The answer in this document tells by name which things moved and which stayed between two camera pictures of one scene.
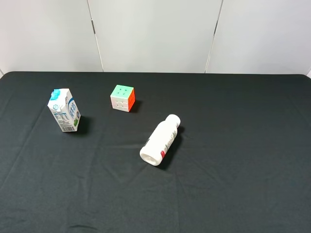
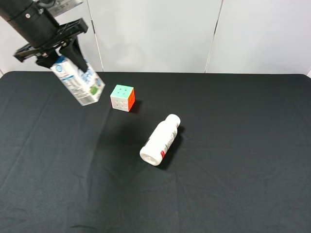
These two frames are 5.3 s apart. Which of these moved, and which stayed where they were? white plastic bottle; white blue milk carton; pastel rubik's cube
Moved: white blue milk carton
Stayed: pastel rubik's cube; white plastic bottle
